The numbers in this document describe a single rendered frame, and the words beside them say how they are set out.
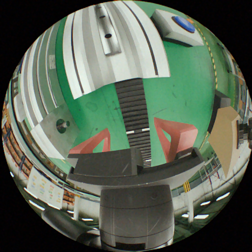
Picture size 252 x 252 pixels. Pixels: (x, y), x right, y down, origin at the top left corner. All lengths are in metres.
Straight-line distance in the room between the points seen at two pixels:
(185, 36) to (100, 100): 0.21
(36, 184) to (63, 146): 2.92
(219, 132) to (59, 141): 0.49
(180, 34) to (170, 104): 0.16
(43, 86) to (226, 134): 0.52
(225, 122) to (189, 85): 0.22
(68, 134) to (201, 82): 0.34
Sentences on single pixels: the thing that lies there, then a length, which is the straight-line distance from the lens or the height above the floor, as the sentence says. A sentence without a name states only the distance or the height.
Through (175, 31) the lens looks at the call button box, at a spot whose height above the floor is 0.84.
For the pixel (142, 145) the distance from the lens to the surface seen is 0.20.
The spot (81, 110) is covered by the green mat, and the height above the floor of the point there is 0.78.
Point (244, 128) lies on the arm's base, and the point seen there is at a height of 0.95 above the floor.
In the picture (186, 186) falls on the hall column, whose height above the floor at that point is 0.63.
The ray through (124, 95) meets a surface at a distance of 0.16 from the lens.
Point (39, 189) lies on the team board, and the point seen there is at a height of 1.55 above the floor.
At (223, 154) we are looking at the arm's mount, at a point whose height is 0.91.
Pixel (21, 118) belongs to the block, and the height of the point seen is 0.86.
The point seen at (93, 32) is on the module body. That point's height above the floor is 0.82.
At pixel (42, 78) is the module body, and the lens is 0.20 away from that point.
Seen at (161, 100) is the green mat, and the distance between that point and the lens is 0.18.
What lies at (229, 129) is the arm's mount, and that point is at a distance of 0.36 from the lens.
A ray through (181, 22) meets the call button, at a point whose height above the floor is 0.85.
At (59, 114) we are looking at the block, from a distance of 0.19.
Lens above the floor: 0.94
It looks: 55 degrees down
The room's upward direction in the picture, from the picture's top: 179 degrees clockwise
